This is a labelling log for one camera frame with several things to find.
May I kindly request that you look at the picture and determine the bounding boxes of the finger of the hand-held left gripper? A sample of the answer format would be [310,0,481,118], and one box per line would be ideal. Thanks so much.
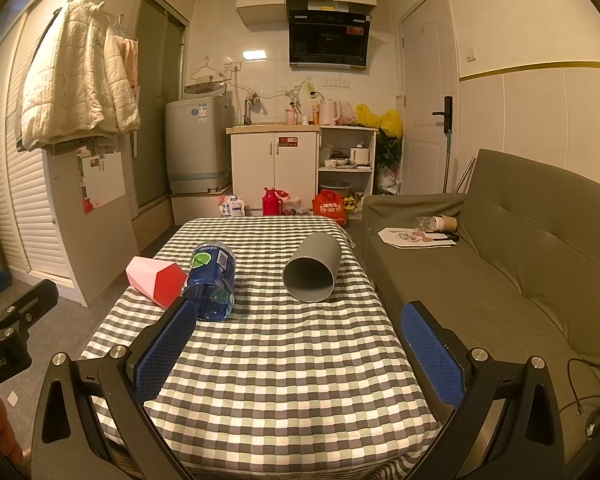
[0,279,59,341]

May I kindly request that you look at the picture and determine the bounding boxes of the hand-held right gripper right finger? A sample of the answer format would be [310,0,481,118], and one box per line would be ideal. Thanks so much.
[400,301,566,480]

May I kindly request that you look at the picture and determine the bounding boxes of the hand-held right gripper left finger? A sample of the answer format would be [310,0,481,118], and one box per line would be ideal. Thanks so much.
[31,297,198,480]

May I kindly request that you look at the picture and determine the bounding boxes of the grey cup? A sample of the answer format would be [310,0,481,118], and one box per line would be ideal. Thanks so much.
[282,232,342,303]

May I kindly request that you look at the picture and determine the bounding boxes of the pink and red cup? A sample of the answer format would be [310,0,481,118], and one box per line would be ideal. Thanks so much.
[125,256,188,309]

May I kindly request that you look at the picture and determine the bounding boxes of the blue plastic bottle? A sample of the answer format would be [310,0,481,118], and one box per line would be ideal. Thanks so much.
[182,241,237,322]

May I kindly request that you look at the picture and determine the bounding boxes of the olive green sofa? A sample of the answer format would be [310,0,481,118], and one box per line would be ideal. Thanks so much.
[362,149,600,480]

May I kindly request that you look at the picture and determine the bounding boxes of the white slatted wardrobe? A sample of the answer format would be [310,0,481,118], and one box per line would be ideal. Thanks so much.
[0,0,143,306]

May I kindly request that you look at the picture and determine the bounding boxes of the printed paper sheet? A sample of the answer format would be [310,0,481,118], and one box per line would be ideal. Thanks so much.
[378,226,458,249]

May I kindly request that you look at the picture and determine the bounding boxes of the checkered tablecloth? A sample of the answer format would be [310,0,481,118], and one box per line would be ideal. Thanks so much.
[80,217,443,480]

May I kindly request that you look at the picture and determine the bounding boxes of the white washer platform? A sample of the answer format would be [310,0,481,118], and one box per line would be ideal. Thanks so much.
[170,187,233,226]

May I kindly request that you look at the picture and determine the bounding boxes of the white printed packet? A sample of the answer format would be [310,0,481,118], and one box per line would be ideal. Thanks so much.
[220,195,246,218]

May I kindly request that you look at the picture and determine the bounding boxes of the red shopping bag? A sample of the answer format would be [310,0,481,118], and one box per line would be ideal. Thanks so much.
[312,190,349,226]

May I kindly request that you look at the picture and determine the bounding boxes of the red thermos jug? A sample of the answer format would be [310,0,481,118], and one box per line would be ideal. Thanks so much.
[261,187,284,217]

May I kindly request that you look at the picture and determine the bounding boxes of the blue plastic basin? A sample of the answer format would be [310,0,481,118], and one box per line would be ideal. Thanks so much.
[322,180,352,201]

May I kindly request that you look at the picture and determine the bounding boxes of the white open shelf unit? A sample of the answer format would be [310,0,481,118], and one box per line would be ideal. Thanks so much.
[317,126,378,208]

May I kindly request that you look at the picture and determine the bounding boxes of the white sink cabinet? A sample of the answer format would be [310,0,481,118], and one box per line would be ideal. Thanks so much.
[226,124,321,217]

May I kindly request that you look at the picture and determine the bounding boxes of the green plant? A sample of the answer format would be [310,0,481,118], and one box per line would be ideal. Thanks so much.
[376,127,403,166]

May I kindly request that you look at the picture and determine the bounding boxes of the grey washing machine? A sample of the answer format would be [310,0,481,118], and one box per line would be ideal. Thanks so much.
[165,94,232,195]

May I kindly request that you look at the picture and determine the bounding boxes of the white quilted jacket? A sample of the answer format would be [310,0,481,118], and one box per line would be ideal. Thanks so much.
[17,0,142,151]

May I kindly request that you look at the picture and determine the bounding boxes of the glass sliding door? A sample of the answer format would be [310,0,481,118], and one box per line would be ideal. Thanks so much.
[130,0,190,216]

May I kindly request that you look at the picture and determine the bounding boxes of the yellow plastic bag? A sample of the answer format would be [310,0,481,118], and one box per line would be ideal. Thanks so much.
[356,104,403,138]

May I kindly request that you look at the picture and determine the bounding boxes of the metal faucet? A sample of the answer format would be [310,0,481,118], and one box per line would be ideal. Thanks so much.
[243,93,262,126]

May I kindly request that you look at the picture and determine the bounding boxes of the white electric kettle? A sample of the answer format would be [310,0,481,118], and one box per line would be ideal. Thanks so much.
[319,99,342,126]

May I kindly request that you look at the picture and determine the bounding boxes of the pink garment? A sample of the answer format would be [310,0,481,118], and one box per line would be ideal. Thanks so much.
[120,37,140,86]

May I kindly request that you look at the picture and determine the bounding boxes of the white door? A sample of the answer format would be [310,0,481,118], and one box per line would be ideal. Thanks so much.
[397,0,456,196]

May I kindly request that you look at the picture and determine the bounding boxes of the black range hood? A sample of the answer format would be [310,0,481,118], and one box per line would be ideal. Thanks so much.
[286,8,372,69]

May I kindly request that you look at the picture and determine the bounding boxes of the black cables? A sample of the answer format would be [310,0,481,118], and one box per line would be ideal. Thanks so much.
[562,357,600,441]

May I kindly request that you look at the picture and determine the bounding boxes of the long mop handle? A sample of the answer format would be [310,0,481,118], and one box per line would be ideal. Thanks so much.
[442,132,454,193]

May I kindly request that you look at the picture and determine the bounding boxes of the black door lock handle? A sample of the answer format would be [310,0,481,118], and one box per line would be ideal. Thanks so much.
[431,96,453,134]

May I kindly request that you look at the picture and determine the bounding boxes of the white wire hanger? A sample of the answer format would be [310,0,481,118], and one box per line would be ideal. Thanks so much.
[187,56,228,83]

